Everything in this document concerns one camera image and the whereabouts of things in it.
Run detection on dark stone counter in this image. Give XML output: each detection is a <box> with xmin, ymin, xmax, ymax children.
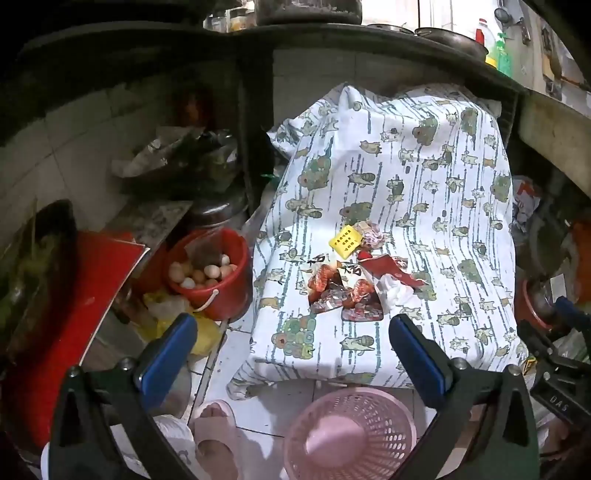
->
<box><xmin>0</xmin><ymin>21</ymin><xmax>591</xmax><ymax>153</ymax></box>

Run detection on crumpled white tissue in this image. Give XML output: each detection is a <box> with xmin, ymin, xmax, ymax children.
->
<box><xmin>376</xmin><ymin>272</ymin><xmax>416</xmax><ymax>308</ymax></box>

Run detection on shallow metal pan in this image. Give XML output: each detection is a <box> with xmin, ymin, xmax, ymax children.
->
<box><xmin>365</xmin><ymin>23</ymin><xmax>414</xmax><ymax>35</ymax></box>

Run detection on person's white trouser leg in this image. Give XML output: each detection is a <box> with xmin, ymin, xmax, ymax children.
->
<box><xmin>152</xmin><ymin>415</ymin><xmax>197</xmax><ymax>480</ymax></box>

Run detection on crumpled pink wrapper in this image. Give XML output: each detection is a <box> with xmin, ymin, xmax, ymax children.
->
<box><xmin>353</xmin><ymin>220</ymin><xmax>391</xmax><ymax>252</ymax></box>

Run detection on pink plastic basket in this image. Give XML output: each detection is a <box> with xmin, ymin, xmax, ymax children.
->
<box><xmin>283</xmin><ymin>387</ymin><xmax>419</xmax><ymax>480</ymax></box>

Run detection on pile of eggs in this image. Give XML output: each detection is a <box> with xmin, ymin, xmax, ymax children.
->
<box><xmin>168</xmin><ymin>254</ymin><xmax>238</xmax><ymax>291</ymax></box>

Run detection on white red plastic bag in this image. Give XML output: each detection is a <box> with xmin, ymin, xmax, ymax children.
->
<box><xmin>510</xmin><ymin>178</ymin><xmax>550</xmax><ymax>245</ymax></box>

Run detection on person's foot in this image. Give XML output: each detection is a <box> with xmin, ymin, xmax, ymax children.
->
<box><xmin>196</xmin><ymin>406</ymin><xmax>232</xmax><ymax>469</ymax></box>

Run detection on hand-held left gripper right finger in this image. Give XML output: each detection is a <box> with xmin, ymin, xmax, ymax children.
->
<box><xmin>389</xmin><ymin>314</ymin><xmax>541</xmax><ymax>480</ymax></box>

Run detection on yellow packet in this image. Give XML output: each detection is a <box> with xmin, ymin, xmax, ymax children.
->
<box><xmin>328</xmin><ymin>224</ymin><xmax>362</xmax><ymax>259</ymax></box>

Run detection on red plastic bucket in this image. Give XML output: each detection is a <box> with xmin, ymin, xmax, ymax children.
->
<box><xmin>164</xmin><ymin>227</ymin><xmax>254</xmax><ymax>321</ymax></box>

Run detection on green bottle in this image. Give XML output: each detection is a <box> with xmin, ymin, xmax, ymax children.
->
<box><xmin>495</xmin><ymin>32</ymin><xmax>514</xmax><ymax>78</ymax></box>

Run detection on pink slipper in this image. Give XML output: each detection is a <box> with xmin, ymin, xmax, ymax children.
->
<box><xmin>191</xmin><ymin>401</ymin><xmax>243</xmax><ymax>480</ymax></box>

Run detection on red board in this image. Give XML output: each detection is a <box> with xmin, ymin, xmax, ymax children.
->
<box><xmin>9</xmin><ymin>231</ymin><xmax>151</xmax><ymax>444</ymax></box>

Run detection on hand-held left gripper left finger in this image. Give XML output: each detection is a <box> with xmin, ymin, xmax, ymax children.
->
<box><xmin>46</xmin><ymin>313</ymin><xmax>199</xmax><ymax>480</ymax></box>

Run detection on grey stone slab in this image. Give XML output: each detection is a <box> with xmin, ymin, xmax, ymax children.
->
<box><xmin>99</xmin><ymin>199</ymin><xmax>195</xmax><ymax>245</ymax></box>

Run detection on yellow plastic bag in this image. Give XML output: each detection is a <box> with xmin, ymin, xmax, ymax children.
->
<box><xmin>143</xmin><ymin>288</ymin><xmax>222</xmax><ymax>356</ymax></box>

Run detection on animal print white cloth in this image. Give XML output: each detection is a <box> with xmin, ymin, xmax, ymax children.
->
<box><xmin>226</xmin><ymin>82</ymin><xmax>529</xmax><ymax>400</ymax></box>

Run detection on dark metal pot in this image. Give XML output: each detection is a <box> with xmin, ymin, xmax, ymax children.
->
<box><xmin>187</xmin><ymin>194</ymin><xmax>252</xmax><ymax>229</ymax></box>

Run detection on torn brown snack wrapper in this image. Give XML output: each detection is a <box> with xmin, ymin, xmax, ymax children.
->
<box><xmin>307</xmin><ymin>263</ymin><xmax>386</xmax><ymax>324</ymax></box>

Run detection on glass jars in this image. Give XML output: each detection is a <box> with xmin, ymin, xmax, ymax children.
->
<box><xmin>203</xmin><ymin>7</ymin><xmax>257</xmax><ymax>33</ymax></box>

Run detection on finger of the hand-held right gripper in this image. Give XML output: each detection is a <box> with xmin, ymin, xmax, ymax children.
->
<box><xmin>516</xmin><ymin>320</ymin><xmax>583</xmax><ymax>371</ymax></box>
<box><xmin>554</xmin><ymin>295</ymin><xmax>591</xmax><ymax>337</ymax></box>

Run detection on red rimmed pot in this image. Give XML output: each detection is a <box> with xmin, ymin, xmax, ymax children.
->
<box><xmin>515</xmin><ymin>277</ymin><xmax>561</xmax><ymax>328</ymax></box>

